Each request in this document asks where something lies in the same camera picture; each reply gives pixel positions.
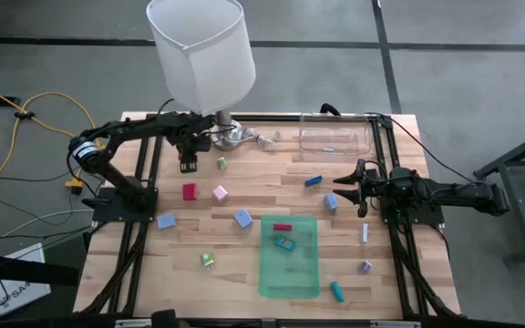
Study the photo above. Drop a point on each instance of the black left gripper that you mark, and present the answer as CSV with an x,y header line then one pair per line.
x,y
194,143

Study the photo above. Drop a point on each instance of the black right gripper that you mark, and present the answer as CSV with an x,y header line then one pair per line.
x,y
369,187

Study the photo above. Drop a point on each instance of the light blue power adapter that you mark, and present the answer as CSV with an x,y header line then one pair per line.
x,y
243,218
166,221
331,202

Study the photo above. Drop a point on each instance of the red cube wall charger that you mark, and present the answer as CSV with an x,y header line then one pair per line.
x,y
190,192

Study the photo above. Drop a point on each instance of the dark blue mini stapler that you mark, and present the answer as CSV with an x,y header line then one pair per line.
x,y
313,181

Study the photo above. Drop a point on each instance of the pink cube wall charger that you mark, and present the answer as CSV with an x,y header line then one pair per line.
x,y
220,193

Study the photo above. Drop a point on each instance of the white mini stapler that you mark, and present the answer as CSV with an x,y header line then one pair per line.
x,y
364,233

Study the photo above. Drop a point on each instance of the red mini stapler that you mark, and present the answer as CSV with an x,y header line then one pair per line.
x,y
282,227

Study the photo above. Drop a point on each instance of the purple cube wall charger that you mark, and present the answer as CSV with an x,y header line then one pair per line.
x,y
365,267

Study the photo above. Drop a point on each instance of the teal mini stapler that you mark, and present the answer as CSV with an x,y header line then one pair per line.
x,y
336,292
285,243

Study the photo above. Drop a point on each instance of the green cube wall charger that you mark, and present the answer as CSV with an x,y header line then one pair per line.
x,y
207,259
222,163

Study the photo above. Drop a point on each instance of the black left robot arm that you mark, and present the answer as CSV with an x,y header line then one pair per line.
x,y
144,125

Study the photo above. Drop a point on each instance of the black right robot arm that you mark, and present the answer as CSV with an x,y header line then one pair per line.
x,y
463,193

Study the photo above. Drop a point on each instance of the clear plastic container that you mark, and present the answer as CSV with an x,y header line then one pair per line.
x,y
335,132

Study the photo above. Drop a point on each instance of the white shade silver table lamp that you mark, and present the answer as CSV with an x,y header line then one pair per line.
x,y
203,59

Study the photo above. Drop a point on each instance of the green translucent plastic tray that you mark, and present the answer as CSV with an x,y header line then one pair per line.
x,y
290,278

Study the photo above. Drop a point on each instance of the yellow power plug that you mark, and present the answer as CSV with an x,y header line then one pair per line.
x,y
74,184

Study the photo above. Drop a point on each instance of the black rounded object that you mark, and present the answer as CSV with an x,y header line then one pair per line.
x,y
164,320

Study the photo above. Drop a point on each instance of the black metal stand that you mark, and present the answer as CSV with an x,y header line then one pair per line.
x,y
520,209

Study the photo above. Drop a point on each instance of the black beam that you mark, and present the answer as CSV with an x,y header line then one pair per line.
x,y
25,269

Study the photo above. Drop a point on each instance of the white printed box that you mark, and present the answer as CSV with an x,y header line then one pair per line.
x,y
30,298

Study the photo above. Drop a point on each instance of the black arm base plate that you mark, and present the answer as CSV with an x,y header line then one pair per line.
x,y
426,218
107,212

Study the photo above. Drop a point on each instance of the black aluminium table frame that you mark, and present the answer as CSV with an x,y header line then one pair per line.
x,y
271,118

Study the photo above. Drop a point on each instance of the silver metal bracket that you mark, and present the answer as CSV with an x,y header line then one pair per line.
x,y
394,324
135,323

